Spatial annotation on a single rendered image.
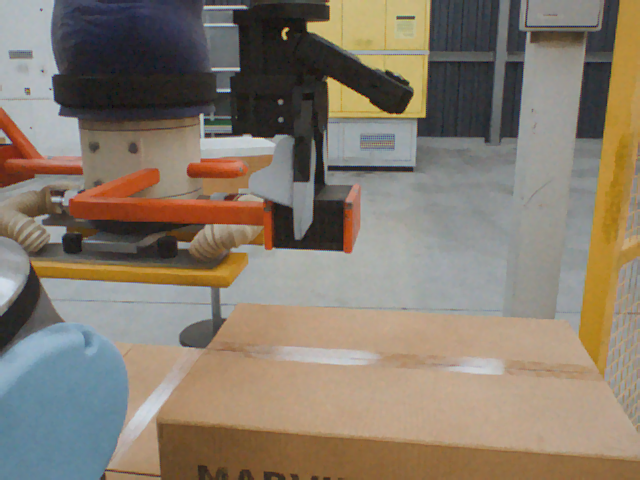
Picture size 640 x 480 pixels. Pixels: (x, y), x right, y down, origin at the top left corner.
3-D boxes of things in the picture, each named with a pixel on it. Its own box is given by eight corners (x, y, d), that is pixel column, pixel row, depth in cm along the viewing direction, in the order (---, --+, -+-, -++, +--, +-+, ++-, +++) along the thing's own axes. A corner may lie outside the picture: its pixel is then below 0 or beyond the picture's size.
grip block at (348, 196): (360, 230, 65) (361, 183, 63) (351, 254, 56) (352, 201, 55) (283, 227, 66) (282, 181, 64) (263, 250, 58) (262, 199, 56)
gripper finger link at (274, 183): (249, 237, 57) (256, 142, 58) (311, 240, 56) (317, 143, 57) (240, 233, 54) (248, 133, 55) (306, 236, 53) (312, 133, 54)
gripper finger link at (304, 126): (296, 188, 57) (302, 100, 58) (315, 189, 57) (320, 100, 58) (286, 178, 53) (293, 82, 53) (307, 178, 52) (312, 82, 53)
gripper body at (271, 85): (252, 133, 63) (248, 10, 60) (334, 134, 62) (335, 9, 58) (231, 142, 56) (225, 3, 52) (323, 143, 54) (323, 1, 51)
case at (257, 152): (152, 239, 274) (145, 151, 263) (147, 219, 311) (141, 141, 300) (280, 228, 293) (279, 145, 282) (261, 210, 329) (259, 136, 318)
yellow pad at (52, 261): (249, 264, 86) (248, 231, 85) (228, 289, 77) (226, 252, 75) (33, 254, 91) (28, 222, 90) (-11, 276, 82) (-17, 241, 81)
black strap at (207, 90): (236, 97, 96) (235, 71, 95) (182, 107, 74) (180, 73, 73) (104, 97, 99) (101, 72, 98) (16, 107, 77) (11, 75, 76)
